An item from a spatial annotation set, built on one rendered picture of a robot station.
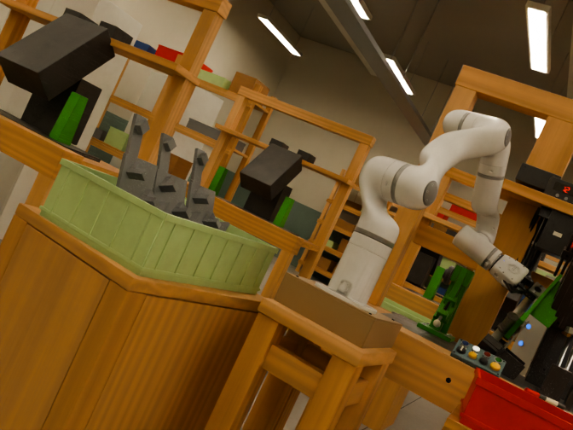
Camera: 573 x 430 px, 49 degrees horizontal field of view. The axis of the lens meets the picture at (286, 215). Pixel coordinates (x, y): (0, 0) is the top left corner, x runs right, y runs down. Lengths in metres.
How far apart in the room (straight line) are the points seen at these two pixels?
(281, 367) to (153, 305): 0.38
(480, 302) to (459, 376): 0.65
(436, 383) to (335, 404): 0.45
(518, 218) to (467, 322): 0.45
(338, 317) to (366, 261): 0.18
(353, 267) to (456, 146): 0.49
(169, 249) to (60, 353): 0.38
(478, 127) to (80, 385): 1.32
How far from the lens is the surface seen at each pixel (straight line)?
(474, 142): 1.99
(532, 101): 2.72
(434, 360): 2.00
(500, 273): 2.27
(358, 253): 1.75
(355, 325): 1.68
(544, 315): 2.22
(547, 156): 2.65
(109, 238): 1.69
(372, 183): 1.80
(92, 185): 1.77
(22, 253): 1.90
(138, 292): 1.61
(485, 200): 2.24
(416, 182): 1.73
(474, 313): 2.59
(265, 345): 1.73
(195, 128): 7.54
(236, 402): 1.77
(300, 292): 1.74
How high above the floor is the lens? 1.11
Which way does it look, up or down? 1 degrees down
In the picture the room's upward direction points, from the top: 25 degrees clockwise
